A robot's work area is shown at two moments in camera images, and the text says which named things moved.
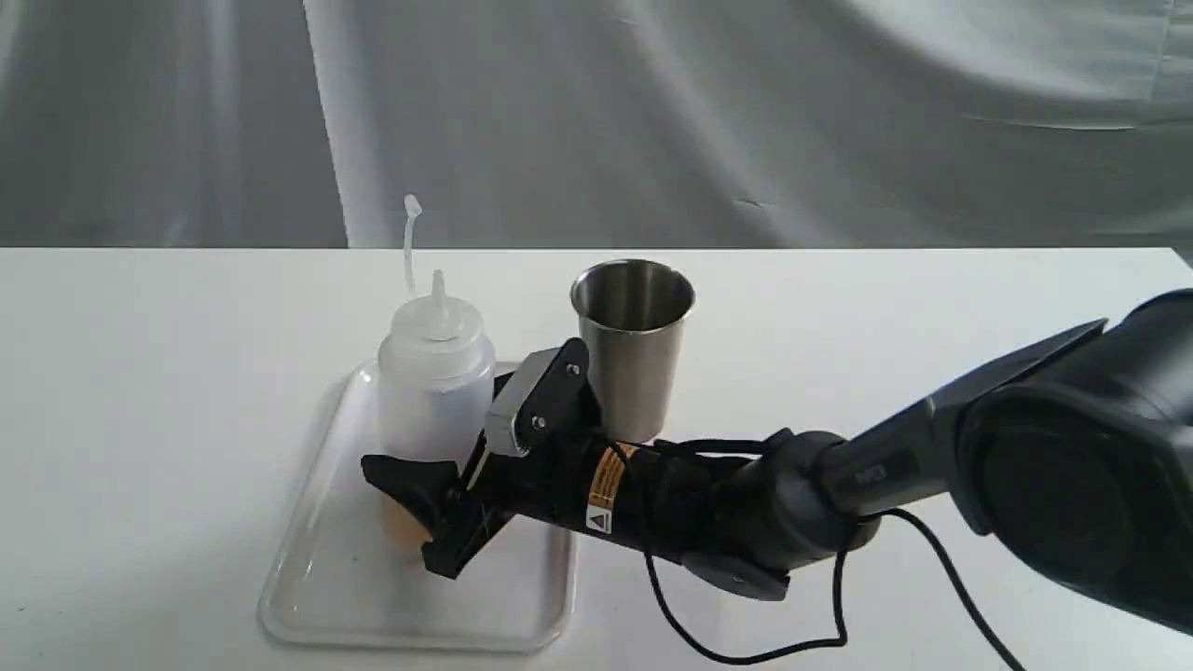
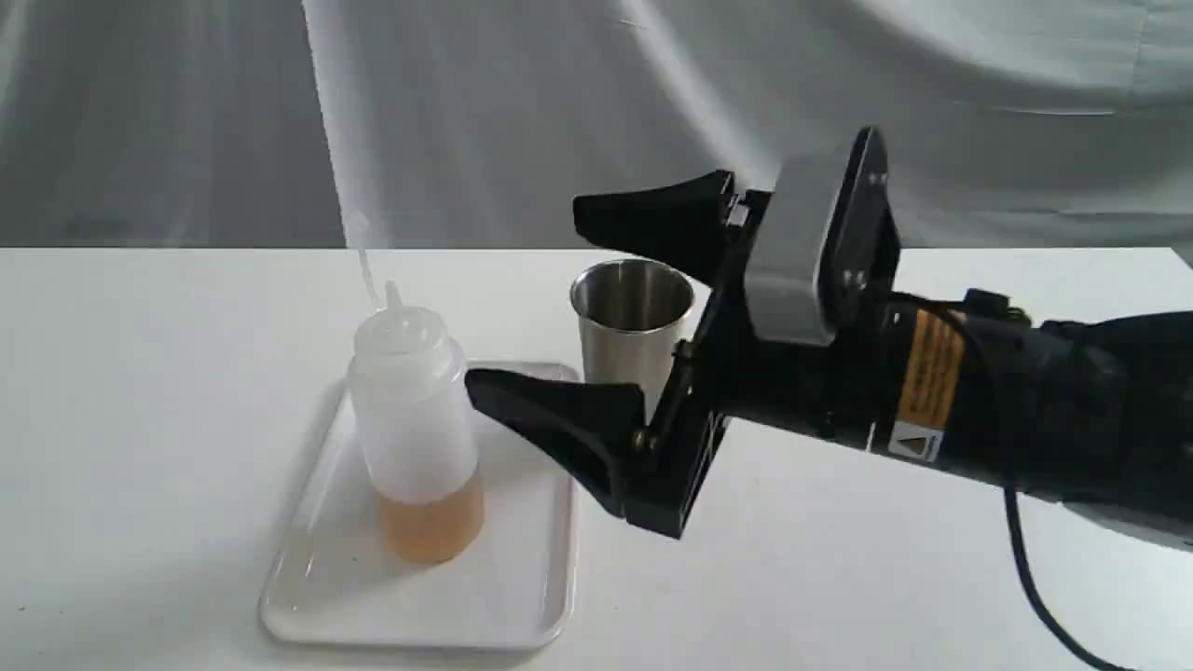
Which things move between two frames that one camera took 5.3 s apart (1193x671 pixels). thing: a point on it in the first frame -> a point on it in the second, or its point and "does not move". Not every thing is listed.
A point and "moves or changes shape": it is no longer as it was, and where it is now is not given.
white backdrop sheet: (596, 123) does not move
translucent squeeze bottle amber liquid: (437, 387) moves or changes shape
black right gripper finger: (433, 489) -> (594, 428)
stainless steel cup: (635, 316) does not move
